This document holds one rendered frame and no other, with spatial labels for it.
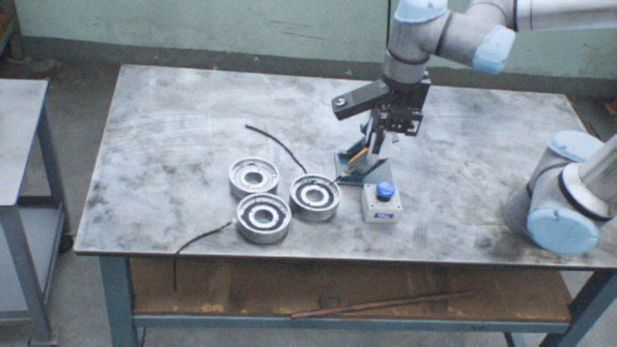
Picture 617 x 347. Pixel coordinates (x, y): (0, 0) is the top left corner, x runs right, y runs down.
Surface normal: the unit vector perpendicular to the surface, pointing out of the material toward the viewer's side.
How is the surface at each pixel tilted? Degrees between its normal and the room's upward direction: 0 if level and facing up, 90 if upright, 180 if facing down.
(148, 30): 90
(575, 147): 7
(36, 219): 0
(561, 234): 97
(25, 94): 0
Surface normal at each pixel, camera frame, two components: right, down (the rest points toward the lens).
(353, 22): 0.07, 0.69
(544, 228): -0.41, 0.69
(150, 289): 0.13, -0.72
